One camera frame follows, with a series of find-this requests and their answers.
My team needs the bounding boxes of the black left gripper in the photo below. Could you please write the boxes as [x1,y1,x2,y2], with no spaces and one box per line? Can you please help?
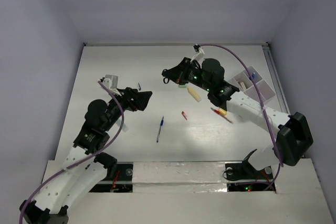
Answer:
[104,87,152,131]

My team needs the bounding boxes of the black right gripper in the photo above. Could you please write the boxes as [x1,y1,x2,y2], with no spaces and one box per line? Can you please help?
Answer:
[162,57,212,92]

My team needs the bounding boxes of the black handled scissors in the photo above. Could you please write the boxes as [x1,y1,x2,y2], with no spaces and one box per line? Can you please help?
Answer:
[163,77,170,84]

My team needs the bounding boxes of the green highlighter pen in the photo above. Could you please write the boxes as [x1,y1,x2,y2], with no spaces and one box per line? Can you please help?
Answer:
[115,119,129,132]

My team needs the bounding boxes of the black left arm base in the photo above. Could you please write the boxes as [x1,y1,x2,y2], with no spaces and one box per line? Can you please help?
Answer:
[100,163,133,185]

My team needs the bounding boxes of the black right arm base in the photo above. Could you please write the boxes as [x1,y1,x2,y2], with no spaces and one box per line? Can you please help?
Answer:
[222,149,273,182]

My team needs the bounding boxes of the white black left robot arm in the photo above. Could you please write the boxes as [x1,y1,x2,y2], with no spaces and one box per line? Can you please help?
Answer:
[19,87,152,223]

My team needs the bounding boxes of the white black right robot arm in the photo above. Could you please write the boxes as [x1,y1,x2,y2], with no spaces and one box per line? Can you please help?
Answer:
[162,58,313,178]

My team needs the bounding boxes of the yellow highlighter pen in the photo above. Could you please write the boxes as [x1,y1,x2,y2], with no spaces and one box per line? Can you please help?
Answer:
[187,87,202,102]

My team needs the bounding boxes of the blue gel pen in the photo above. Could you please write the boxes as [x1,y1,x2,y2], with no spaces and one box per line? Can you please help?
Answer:
[156,116,164,143]

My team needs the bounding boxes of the red gel pen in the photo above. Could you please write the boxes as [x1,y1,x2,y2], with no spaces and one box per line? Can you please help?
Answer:
[211,108,233,124]

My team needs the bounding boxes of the yellow highlighter cap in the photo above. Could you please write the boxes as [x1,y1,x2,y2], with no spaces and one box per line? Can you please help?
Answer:
[218,108,227,116]

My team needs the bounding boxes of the white divided organizer box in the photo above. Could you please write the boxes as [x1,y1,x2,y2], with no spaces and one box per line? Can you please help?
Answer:
[227,66,276,104]

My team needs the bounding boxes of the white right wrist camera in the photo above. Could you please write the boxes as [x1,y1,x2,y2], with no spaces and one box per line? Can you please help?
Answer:
[191,44,205,61]

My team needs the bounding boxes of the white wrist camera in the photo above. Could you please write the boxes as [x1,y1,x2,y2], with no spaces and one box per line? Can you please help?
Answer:
[99,74,119,89]
[191,44,205,61]

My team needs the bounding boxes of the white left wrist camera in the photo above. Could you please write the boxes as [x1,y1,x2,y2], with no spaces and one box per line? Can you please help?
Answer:
[99,74,119,89]

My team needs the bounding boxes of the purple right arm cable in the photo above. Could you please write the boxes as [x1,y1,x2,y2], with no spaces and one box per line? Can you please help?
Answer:
[194,43,283,190]

